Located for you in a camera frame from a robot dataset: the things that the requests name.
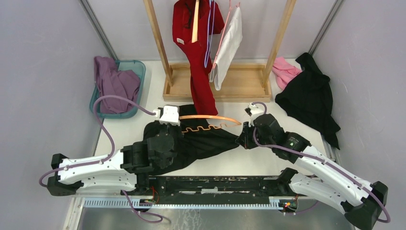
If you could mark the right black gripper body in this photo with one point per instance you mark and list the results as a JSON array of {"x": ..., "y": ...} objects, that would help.
[{"x": 266, "y": 140}]

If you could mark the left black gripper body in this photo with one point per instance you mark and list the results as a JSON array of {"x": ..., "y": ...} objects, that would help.
[{"x": 167, "y": 163}]

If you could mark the black garment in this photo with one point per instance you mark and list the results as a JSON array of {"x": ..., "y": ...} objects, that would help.
[
  {"x": 193, "y": 145},
  {"x": 308, "y": 98}
]

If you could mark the orange hanger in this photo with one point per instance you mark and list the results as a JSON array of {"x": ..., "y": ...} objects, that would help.
[{"x": 210, "y": 127}]

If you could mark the white garment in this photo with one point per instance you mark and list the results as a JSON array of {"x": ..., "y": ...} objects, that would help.
[{"x": 218, "y": 75}]

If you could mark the wooden hanger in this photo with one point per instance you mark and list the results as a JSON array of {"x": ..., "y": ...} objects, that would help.
[{"x": 195, "y": 22}]

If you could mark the red skirt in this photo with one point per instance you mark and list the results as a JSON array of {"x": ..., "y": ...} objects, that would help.
[{"x": 182, "y": 22}]

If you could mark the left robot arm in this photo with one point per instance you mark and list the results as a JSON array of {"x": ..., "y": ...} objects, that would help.
[{"x": 127, "y": 170}]

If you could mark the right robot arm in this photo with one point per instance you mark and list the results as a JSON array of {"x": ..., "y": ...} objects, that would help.
[{"x": 361, "y": 202}]

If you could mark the wooden clothes rack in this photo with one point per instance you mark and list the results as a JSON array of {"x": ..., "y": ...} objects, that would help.
[{"x": 244, "y": 82}]

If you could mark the pink garment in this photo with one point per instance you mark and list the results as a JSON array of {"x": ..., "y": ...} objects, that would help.
[{"x": 284, "y": 72}]

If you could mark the purple garment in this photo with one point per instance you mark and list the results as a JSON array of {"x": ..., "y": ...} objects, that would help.
[{"x": 111, "y": 81}]

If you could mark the teal laundry basket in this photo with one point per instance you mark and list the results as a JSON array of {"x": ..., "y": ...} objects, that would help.
[{"x": 139, "y": 69}]

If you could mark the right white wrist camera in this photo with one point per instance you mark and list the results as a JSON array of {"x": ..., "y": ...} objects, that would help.
[{"x": 254, "y": 110}]

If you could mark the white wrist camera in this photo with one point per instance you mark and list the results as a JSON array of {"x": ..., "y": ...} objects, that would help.
[
  {"x": 254, "y": 110},
  {"x": 167, "y": 115}
]

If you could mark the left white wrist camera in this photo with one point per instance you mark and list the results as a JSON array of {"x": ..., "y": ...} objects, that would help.
[{"x": 167, "y": 115}]

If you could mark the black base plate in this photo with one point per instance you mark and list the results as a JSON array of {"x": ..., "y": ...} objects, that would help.
[{"x": 232, "y": 190}]

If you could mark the aluminium frame rail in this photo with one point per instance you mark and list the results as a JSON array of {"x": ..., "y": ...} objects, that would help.
[{"x": 287, "y": 204}]

